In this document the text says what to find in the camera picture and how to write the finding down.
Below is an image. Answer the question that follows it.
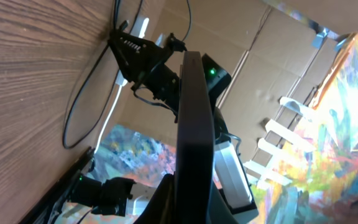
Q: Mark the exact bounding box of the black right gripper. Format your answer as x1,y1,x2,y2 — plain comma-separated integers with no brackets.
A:
108,30,180,109

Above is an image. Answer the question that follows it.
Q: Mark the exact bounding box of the black USB charging cable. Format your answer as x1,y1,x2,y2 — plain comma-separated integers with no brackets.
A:
62,0,193,150

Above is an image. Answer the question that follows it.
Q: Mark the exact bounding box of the Samsung Galaxy smartphone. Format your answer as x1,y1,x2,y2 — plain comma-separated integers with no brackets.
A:
175,52,214,224

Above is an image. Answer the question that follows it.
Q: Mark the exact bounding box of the white power strip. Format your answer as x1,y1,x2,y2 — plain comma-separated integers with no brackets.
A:
115,16,150,87

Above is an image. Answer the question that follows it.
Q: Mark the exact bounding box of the white power strip cord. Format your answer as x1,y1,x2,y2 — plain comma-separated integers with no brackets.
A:
93,83,124,155

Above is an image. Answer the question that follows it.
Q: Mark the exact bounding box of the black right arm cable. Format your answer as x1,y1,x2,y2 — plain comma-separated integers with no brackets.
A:
132,86,180,124

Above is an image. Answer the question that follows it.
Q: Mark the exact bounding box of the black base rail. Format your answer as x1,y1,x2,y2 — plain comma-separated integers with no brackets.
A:
19,147,94,224

